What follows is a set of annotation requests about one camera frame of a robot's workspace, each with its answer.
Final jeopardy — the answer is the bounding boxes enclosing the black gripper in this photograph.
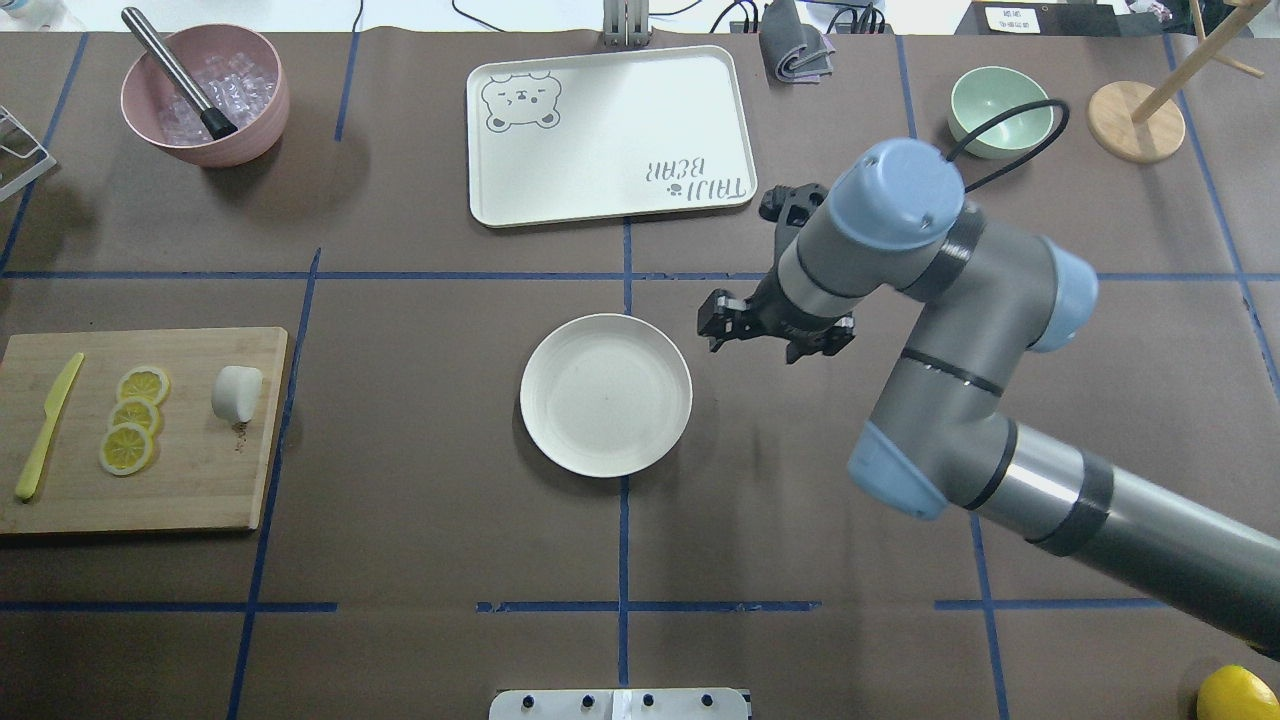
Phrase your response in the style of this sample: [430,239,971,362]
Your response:
[698,183,856,365]

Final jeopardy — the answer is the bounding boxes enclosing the white steamed bun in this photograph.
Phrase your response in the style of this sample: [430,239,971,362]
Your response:
[211,365,262,425]

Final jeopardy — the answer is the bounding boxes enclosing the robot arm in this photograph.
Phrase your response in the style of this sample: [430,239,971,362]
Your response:
[696,138,1279,659]

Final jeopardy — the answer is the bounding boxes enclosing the white bear tray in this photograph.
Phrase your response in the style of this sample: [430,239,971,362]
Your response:
[466,45,758,228]

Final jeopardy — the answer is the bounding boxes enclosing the white round plate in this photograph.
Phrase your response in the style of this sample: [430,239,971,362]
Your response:
[518,313,692,478]

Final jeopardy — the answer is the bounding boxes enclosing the grey folded cloth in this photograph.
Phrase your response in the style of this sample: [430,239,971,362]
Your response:
[758,1,835,85]

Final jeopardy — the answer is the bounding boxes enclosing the green bowl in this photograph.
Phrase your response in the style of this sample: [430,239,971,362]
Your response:
[948,67,1055,160]

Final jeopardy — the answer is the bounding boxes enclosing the wooden stand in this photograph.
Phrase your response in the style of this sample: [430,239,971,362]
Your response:
[1085,1,1270,164]

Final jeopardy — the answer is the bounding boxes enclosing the ice cubes in bowl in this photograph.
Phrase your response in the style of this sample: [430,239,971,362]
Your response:
[159,53,278,146]

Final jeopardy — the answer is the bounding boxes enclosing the metal muddler with black tip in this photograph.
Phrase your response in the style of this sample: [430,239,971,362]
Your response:
[120,6,238,140]

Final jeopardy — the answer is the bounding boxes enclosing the pink bowl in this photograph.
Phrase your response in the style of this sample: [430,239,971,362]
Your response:
[120,24,291,168]

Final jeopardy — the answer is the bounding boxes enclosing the yellow lemon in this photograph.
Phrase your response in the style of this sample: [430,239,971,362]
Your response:
[1194,664,1279,719]

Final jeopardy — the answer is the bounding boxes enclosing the bamboo cutting board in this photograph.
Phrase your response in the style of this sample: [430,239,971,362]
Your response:
[1,327,289,536]

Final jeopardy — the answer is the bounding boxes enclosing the top lemon slice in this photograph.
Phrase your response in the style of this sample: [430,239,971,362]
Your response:
[115,365,172,406]

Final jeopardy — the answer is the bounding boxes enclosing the lemon slice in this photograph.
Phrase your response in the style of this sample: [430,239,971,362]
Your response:
[99,421,156,477]
[108,397,163,437]
[115,365,172,406]

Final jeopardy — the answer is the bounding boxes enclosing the middle lemon slice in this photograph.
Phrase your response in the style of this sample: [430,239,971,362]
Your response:
[108,397,163,437]

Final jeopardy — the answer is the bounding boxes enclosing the bottom lemon slice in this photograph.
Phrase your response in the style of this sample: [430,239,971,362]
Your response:
[99,421,156,477]

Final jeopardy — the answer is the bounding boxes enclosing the yellow plastic knife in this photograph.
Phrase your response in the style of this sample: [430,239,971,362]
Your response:
[15,352,84,502]

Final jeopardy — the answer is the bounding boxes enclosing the grey metal bracket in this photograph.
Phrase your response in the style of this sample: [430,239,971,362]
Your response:
[602,0,652,47]

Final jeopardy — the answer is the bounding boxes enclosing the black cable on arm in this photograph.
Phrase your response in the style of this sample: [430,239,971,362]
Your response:
[945,97,1071,195]

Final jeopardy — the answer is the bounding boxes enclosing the white base plate with knobs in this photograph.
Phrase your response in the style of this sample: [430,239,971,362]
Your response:
[488,687,753,719]

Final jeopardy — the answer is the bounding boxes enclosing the white wire rack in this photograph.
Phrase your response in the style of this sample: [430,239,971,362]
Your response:
[1,106,58,202]

